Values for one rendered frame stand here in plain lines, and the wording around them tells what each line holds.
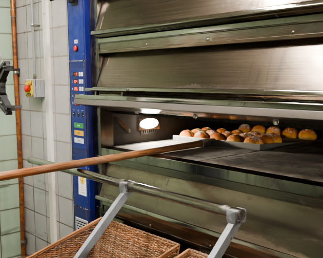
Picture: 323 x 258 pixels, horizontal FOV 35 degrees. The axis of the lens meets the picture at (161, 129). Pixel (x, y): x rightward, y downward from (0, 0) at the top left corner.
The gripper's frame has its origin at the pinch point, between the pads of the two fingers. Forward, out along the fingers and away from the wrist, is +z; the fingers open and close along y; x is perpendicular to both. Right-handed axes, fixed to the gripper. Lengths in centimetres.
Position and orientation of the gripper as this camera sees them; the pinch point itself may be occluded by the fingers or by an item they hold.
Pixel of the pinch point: (16, 88)
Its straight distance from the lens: 193.6
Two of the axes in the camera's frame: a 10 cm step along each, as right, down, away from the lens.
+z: 6.6, 0.7, -7.5
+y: 0.1, 9.9, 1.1
